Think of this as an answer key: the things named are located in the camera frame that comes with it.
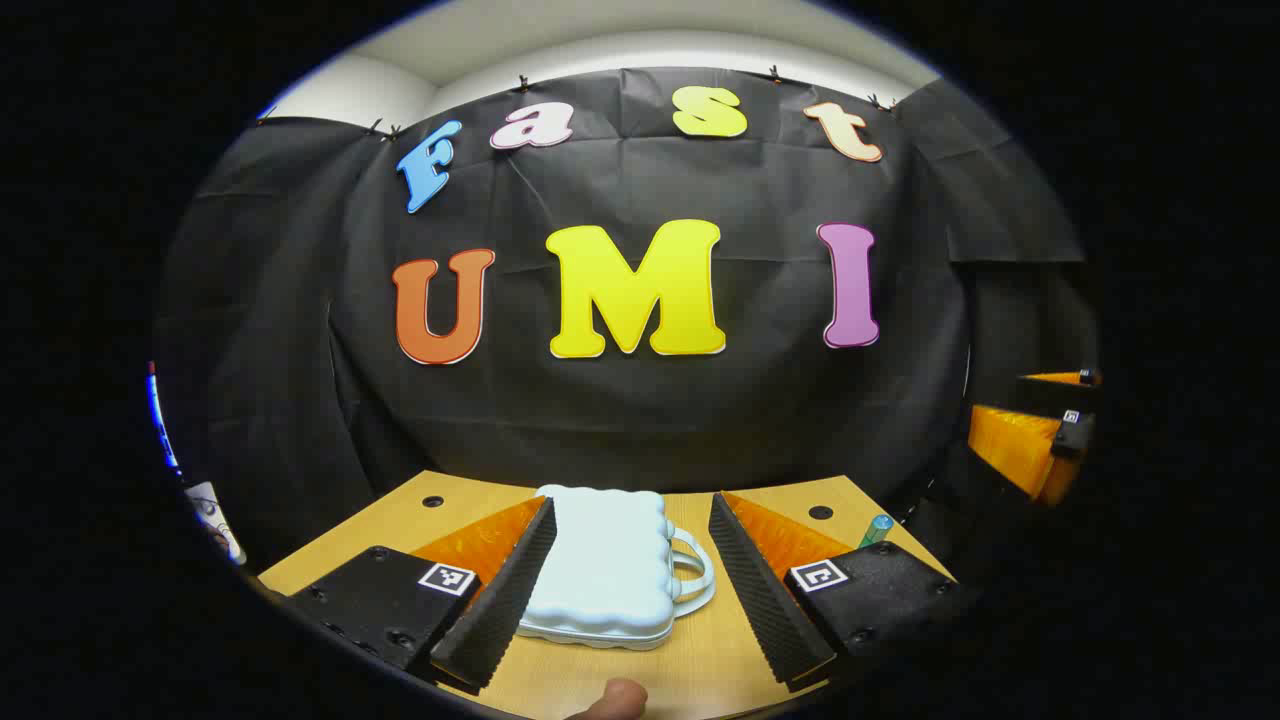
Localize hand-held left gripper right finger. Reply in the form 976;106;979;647
708;491;959;693

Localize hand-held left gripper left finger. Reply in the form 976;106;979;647
258;495;558;694

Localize light blue suitcase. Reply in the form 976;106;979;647
517;485;717;652

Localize white printed object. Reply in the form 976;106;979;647
185;482;247;566

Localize blue lit strip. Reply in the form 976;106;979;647
148;362;183;476

